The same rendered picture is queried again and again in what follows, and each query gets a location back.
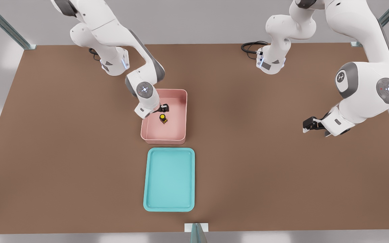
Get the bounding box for pink box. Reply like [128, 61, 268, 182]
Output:
[140, 89, 188, 145]

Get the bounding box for pale blue-green tray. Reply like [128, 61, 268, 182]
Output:
[143, 147, 195, 212]

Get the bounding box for silver frame post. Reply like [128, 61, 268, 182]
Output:
[351, 0, 389, 47]
[0, 0, 37, 51]
[184, 223, 209, 243]

